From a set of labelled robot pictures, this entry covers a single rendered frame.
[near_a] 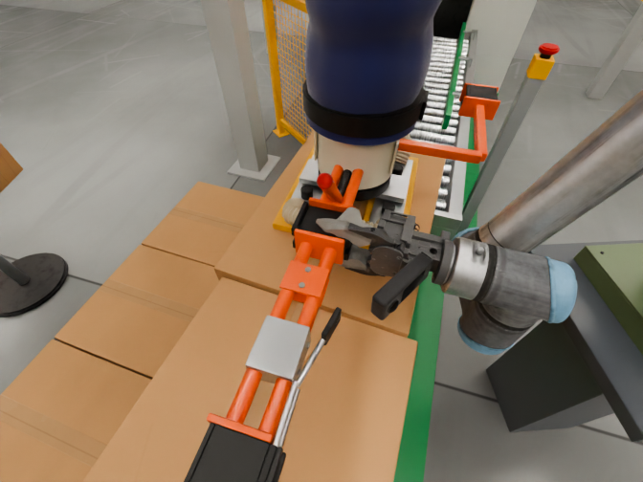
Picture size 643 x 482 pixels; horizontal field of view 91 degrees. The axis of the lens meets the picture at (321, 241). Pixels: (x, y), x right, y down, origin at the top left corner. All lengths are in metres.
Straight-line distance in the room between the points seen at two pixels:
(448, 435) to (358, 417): 1.05
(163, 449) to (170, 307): 0.66
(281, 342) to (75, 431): 0.81
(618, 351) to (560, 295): 0.53
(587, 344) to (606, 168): 0.54
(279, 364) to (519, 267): 0.35
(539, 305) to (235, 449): 0.42
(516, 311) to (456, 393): 1.13
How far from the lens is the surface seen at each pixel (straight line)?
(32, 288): 2.30
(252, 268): 0.66
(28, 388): 1.27
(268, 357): 0.42
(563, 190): 0.60
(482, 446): 1.63
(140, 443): 0.61
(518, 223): 0.63
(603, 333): 1.06
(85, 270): 2.25
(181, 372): 0.62
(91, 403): 1.15
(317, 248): 0.52
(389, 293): 0.46
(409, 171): 0.86
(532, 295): 0.53
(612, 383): 1.00
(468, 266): 0.50
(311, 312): 0.45
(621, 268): 1.14
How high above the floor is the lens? 1.49
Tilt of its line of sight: 50 degrees down
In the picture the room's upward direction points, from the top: straight up
